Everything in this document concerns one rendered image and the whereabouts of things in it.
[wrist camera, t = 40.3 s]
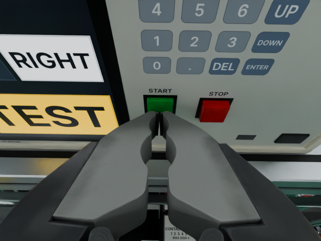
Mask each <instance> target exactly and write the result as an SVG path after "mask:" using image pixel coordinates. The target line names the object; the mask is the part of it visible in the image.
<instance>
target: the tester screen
mask: <svg viewBox="0 0 321 241"><path fill-rule="evenodd" d="M0 34H19V35H80V36H90V38H91V41H92V45H93V48H94V51H95V54H96V58H97V61H98V64H99V68H100V71H101V74H102V77H103V81H104V82H76V81H16V80H0V94H41V95H102V96H110V98H111V102H112V105H113V109H114V112H115V115H116V118H117V122H118V126H120V125H121V124H120V120H119V117H118V112H117V109H116V105H115V102H114V98H113V95H112V91H111V87H110V84H109V80H108V77H107V73H106V69H105V66H104V62H103V58H102V55H101V52H100V48H99V45H98V41H97V37H96V33H95V30H94V26H93V23H92V19H91V15H90V12H89V8H88V5H87V1H86V0H0ZM0 136H26V137H87V138H103V137H104V136H106V135H95V134H34V133H0Z"/></svg>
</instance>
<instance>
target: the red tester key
mask: <svg viewBox="0 0 321 241"><path fill-rule="evenodd" d="M229 110H230V105H229V101H220V100H204V101H203V102H202V105H201V109H200V112H199V121H200V122H224V120H225V118H226V116H227V114H228V112H229Z"/></svg>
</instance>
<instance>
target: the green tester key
mask: <svg viewBox="0 0 321 241"><path fill-rule="evenodd" d="M147 109H148V112H149V111H155V112H159V113H160V112H164V111H169V112H171V113H172V111H173V98H147Z"/></svg>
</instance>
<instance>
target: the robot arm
mask: <svg viewBox="0 0 321 241"><path fill-rule="evenodd" d="M159 126H160V136H163V138H164V139H165V140H166V159H167V160H168V161H169V162H170V163H171V166H170V167H169V169H168V186H167V206H168V218H169V221H170V223H171V224H172V225H173V226H175V227H177V228H178V229H180V230H181V231H183V232H185V233H186V234H188V235H190V236H191V237H193V238H194V239H195V241H321V237H320V236H319V234H318V233H317V231H316V230H315V229H314V227H313V226H312V225H311V223H310V222H309V221H308V220H307V218H306V217H305V216H304V215H303V213H302V212H301V211H300V210H299V209H298V208H297V206H296V205H295V204H294V203H293V202H292V201H291V200H290V199H289V198H288V197H287V196H286V195H285V194H284V193H283V192H282V191H281V190H280V189H279V188H278V187H277V186H276V185H275V184H273V183H272V182H271V181H270V180H269V179H267V178H266V177H265V176H264V175H263V174H262V173H260V172H259V171H258V170H257V169H256V168H254V167H253V166H252V165H251V164H250V163H249V162H248V161H246V160H245V159H244V158H243V157H242V156H240V155H239V154H238V153H237V152H236V151H235V150H233V149H232V148H231V147H230V146H229V145H227V144H226V143H218V142H217V141H216V140H215V139H214V138H213V137H212V136H210V135H209V134H208V133H206V132H205V131H204V130H202V129H201V128H199V127H197V126H196V125H194V124H192V123H190V122H188V121H186V120H184V119H183V118H181V117H179V116H177V115H175V114H173V113H171V112H169V111H164V112H160V113H159V112H155V111H149V112H147V113H145V114H143V115H141V116H139V117H136V118H134V119H132V120H130V121H128V122H126V123H124V124H122V125H120V126H119V127H117V128H115V129H114V130H112V131H111V132H110V133H108V134H107V135H106V136H104V137H103V138H102V139H101V140H100V141H98V142H90V143H89V144H87V145H86V146H85V147H84V148H82V149H81V150H80V151H78V152H77V153H76V154H75V155H73V156H72V157H71V158H69V159H68V160H67V161H66V162H64V163H63V164H62V165H60V166H59V167H58V168H56V169H55V170H54V171H53V172H51V173H50V174H49V175H48V176H47V177H45V178H44V179H43V180H42V181H40V182H39V183H38V184H37V185H36V186H34V187H33V188H32V189H31V190H30V191H29V192H28V193H27V194H26V195H25V196H24V197H22V198H21V199H20V201H19V202H18V203H17V204H16V205H15V206H14V207H13V208H12V209H11V210H10V211H9V212H8V213H7V215H6V216H5V217H4V218H3V219H2V220H1V222H0V241H118V240H119V238H120V237H121V236H123V235H124V234H126V233H128V232H130V231H131V230H133V229H135V228H137V227H138V226H140V225H141V224H143V222H144V221H145V219H146V216H147V208H148V200H149V186H148V168H147V166H146V165H145V164H146V163H147V162H148V160H149V159H150V158H151V157H152V146H151V141H152V140H153V139H154V138H155V136H158V132H159Z"/></svg>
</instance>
